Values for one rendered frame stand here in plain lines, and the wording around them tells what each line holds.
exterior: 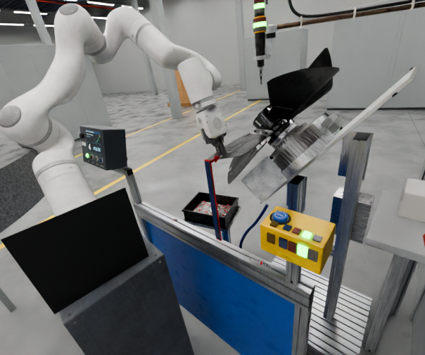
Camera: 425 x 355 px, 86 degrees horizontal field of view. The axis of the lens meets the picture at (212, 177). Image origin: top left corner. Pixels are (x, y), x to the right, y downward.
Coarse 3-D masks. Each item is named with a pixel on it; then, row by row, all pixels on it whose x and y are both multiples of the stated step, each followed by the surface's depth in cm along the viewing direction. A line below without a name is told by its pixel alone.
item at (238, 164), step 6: (252, 150) 108; (240, 156) 115; (246, 156) 110; (252, 156) 107; (234, 162) 119; (240, 162) 114; (246, 162) 109; (234, 168) 117; (240, 168) 112; (228, 174) 121; (234, 174) 114; (228, 180) 117
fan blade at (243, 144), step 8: (248, 136) 94; (256, 136) 92; (264, 136) 91; (232, 144) 90; (240, 144) 87; (248, 144) 85; (256, 144) 84; (216, 152) 93; (232, 152) 82; (240, 152) 79
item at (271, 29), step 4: (268, 28) 77; (272, 28) 76; (276, 28) 76; (268, 32) 77; (272, 32) 77; (268, 36) 77; (272, 36) 77; (268, 40) 78; (268, 44) 79; (268, 48) 79; (268, 52) 80; (256, 56) 79; (260, 56) 79; (264, 56) 79; (268, 56) 80; (252, 60) 81
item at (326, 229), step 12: (288, 216) 61; (300, 216) 60; (264, 228) 59; (276, 228) 57; (300, 228) 56; (312, 228) 56; (324, 228) 55; (264, 240) 61; (276, 240) 58; (300, 240) 53; (312, 240) 52; (324, 240) 52; (276, 252) 60; (288, 252) 57; (324, 252) 52; (300, 264) 56; (312, 264) 54; (324, 264) 56
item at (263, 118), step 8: (264, 112) 96; (264, 120) 96; (272, 120) 95; (280, 120) 96; (288, 120) 94; (256, 128) 103; (264, 128) 97; (272, 128) 96; (280, 128) 93; (272, 136) 95; (272, 144) 103
